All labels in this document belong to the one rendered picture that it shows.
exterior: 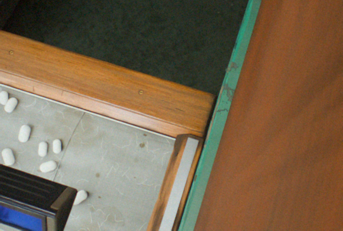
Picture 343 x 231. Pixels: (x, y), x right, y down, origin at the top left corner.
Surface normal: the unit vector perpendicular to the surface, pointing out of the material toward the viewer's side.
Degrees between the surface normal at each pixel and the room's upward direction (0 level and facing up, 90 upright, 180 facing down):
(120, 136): 0
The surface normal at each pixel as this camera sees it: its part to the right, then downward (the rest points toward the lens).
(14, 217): -0.26, 0.64
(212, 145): -0.01, -0.25
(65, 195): 0.26, -0.92
